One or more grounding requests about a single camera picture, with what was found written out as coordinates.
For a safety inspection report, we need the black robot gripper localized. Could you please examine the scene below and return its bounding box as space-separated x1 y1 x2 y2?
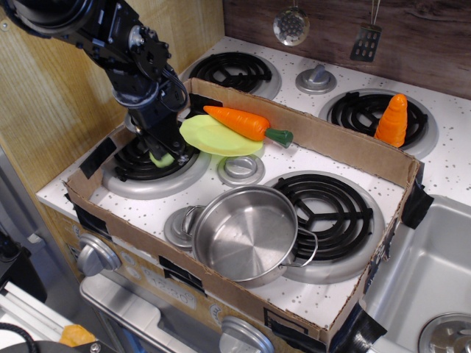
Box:
128 82 191 165

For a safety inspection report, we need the light green toy broccoli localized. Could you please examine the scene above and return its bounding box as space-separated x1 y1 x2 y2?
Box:
149 153 174 168

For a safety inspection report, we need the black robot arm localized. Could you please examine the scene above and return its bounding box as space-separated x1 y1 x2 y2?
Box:
1 0 191 168

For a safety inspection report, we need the front left stove burner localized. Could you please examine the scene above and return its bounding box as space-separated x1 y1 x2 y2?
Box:
102 135 211 200

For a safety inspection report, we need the stove burner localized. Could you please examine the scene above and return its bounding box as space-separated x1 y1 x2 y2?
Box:
180 51 282 100
319 88 439 159
267 171 385 285
102 135 211 200

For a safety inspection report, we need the yellow-green plastic plate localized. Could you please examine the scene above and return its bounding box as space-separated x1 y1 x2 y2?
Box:
180 115 263 157

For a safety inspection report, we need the silver cap under pot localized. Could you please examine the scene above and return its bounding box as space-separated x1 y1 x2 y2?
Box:
163 206 202 252

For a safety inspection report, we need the silver round stove cap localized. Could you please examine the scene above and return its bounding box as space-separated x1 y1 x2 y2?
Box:
217 154 266 187

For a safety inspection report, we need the orange toy carrot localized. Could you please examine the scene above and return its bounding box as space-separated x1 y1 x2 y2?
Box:
203 105 294 148

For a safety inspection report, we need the back left stove burner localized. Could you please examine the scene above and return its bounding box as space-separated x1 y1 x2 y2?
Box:
180 51 282 100

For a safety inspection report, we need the stainless steel pot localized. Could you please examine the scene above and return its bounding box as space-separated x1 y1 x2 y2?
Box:
192 185 300 288

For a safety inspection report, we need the left silver oven knob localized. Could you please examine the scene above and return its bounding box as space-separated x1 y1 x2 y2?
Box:
77 233 121 277

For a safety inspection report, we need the silver oven knob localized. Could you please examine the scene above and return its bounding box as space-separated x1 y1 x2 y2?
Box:
77 233 121 277
219 315 275 353

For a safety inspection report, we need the brown cardboard fence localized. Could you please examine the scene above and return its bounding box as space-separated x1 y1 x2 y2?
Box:
65 79 431 352

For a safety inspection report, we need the silver back stove knob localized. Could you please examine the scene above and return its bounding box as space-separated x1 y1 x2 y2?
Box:
295 65 337 95

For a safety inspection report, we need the hanging metal skimmer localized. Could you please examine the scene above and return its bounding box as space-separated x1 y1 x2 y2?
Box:
272 1 311 46

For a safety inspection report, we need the front right stove burner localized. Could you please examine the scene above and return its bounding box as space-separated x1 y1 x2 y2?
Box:
267 171 385 285

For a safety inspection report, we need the right silver oven knob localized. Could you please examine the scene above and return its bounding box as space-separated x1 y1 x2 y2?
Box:
219 315 275 353

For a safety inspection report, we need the back right stove burner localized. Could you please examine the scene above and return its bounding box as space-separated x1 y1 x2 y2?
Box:
319 88 439 159

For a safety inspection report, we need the orange toy on floor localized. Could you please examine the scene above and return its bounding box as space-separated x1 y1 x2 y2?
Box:
59 324 96 347

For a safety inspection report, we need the hanging metal spatula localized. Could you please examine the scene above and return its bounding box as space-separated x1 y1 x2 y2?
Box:
350 0 382 63

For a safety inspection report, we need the orange toy cone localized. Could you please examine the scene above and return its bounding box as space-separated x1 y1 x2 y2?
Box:
374 93 408 148

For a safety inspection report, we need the silver sink basin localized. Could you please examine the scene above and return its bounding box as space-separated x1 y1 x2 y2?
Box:
364 196 470 352

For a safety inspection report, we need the sink drain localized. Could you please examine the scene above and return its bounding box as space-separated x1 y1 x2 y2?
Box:
417 313 470 352

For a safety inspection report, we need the oven door handle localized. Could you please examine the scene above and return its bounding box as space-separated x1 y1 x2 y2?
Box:
79 274 199 353

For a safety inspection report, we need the black cable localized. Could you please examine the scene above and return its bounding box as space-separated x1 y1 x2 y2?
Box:
0 322 40 353

